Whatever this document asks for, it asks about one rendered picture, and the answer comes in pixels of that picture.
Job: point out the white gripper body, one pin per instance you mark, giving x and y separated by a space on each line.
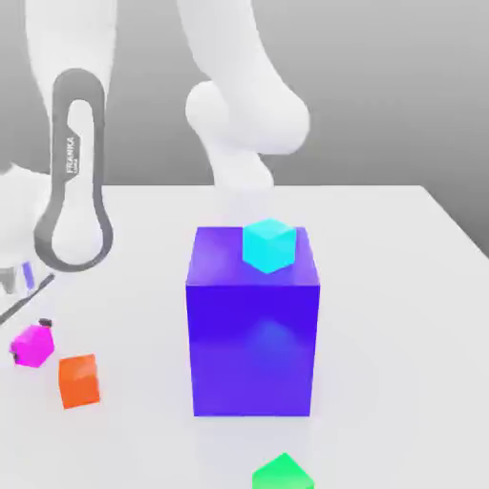
26 301

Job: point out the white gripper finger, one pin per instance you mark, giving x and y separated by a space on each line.
15 357
46 323

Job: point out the small magenta cube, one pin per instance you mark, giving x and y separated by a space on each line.
32 345

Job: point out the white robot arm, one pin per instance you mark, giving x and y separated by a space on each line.
244 95

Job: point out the small orange cube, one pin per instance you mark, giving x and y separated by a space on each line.
79 382

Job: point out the small cyan cube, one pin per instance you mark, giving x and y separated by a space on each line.
268 246

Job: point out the small green cube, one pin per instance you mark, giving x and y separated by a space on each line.
283 473

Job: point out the large blue box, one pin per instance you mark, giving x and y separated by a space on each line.
252 344

